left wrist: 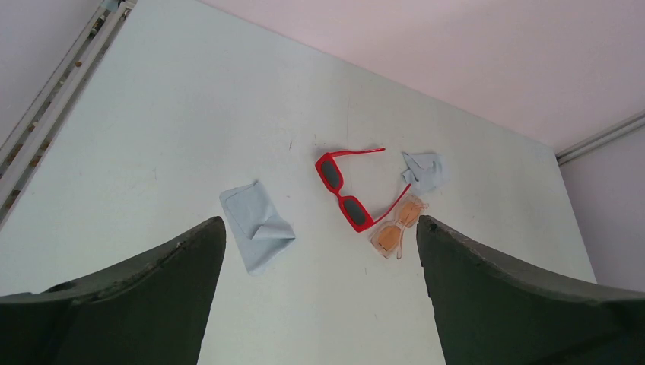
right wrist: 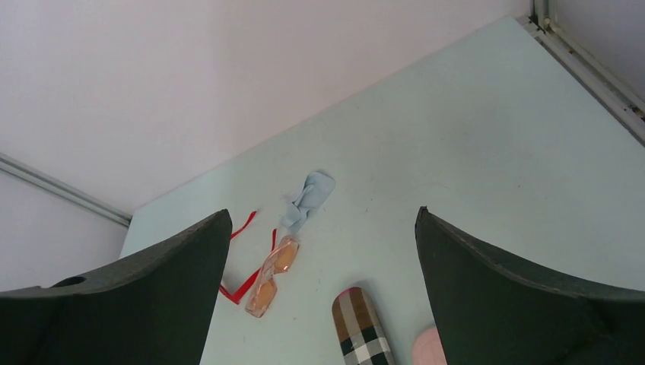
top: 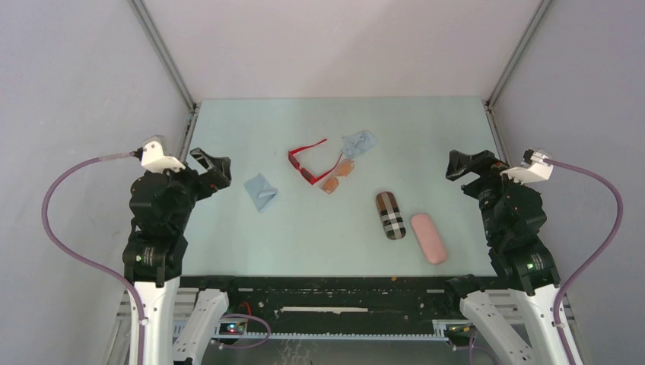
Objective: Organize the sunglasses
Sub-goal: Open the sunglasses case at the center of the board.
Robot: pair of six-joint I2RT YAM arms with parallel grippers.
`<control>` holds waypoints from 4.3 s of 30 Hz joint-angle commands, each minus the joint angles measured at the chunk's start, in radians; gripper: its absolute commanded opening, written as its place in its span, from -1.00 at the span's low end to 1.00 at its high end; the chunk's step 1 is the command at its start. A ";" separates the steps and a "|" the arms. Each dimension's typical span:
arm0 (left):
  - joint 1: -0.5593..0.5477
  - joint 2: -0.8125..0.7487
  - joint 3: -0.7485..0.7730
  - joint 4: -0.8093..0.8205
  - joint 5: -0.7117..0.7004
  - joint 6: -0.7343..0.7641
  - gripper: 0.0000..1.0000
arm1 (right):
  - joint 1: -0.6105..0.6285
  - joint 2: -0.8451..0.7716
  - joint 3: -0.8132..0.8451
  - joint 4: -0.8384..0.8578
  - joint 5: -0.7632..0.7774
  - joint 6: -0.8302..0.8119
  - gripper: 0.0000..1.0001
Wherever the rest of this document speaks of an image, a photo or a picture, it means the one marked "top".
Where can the red frame sunglasses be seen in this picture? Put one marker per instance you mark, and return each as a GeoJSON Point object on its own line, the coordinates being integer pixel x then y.
{"type": "Point", "coordinates": [302, 159]}

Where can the pink glasses case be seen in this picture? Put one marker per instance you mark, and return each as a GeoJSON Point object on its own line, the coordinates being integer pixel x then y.
{"type": "Point", "coordinates": [429, 239]}

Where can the plaid brown glasses case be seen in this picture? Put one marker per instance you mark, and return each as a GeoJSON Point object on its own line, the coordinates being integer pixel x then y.
{"type": "Point", "coordinates": [390, 216]}

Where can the left aluminium frame post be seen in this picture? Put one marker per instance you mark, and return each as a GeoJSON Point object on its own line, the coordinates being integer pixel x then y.
{"type": "Point", "coordinates": [150, 29]}

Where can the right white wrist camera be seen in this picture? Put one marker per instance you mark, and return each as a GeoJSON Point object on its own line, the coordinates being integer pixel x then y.
{"type": "Point", "coordinates": [533, 169]}

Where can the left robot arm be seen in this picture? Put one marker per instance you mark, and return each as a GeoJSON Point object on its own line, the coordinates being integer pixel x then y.
{"type": "Point", "coordinates": [162, 201]}

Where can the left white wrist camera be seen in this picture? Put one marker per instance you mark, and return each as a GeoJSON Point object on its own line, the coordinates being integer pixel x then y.
{"type": "Point", "coordinates": [153, 158]}

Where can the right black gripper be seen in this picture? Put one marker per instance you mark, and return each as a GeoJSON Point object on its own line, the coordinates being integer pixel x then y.
{"type": "Point", "coordinates": [482, 163]}

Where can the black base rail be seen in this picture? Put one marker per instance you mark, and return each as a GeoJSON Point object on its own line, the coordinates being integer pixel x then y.
{"type": "Point", "coordinates": [338, 305]}

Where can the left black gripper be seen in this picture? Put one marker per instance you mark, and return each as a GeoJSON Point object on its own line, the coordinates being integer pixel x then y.
{"type": "Point", "coordinates": [214, 178]}

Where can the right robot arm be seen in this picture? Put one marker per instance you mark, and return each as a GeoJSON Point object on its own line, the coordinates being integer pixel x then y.
{"type": "Point", "coordinates": [512, 216]}

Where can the orange clear sunglasses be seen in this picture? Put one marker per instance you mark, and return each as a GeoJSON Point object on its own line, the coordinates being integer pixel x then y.
{"type": "Point", "coordinates": [343, 169]}

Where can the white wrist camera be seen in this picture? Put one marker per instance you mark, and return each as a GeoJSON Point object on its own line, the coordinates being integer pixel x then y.
{"type": "Point", "coordinates": [153, 158]}
{"type": "Point", "coordinates": [533, 169]}

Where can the right aluminium frame post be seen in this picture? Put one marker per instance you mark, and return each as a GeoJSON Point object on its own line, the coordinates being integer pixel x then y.
{"type": "Point", "coordinates": [516, 56]}

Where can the blue cleaning cloth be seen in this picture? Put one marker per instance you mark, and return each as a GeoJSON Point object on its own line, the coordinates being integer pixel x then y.
{"type": "Point", "coordinates": [357, 144]}
{"type": "Point", "coordinates": [261, 192]}

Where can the aluminium frame post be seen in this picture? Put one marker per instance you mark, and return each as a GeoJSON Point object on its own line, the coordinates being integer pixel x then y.
{"type": "Point", "coordinates": [516, 56]}
{"type": "Point", "coordinates": [150, 29]}

